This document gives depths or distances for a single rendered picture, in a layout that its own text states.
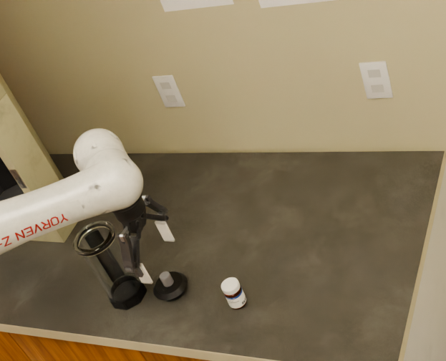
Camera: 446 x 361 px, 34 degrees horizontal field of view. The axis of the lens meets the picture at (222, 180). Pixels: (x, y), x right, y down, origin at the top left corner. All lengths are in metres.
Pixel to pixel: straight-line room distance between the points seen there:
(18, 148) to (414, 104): 1.07
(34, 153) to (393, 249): 1.01
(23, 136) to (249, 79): 0.64
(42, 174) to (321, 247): 0.82
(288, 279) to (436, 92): 0.61
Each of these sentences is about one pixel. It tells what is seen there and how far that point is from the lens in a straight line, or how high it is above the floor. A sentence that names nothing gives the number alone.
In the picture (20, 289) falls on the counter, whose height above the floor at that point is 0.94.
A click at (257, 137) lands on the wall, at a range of 2.21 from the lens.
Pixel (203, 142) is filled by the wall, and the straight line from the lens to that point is 2.31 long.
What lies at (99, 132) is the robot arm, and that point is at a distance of 1.59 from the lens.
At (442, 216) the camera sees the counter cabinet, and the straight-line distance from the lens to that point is 2.02.
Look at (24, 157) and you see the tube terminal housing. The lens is 2.10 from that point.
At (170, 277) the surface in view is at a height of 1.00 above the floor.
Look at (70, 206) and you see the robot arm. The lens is 1.46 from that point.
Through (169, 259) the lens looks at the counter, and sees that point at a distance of 1.99.
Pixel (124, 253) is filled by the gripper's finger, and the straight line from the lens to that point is 1.71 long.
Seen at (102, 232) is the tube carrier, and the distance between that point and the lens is 1.86.
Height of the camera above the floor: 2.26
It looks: 38 degrees down
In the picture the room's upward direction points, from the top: 23 degrees counter-clockwise
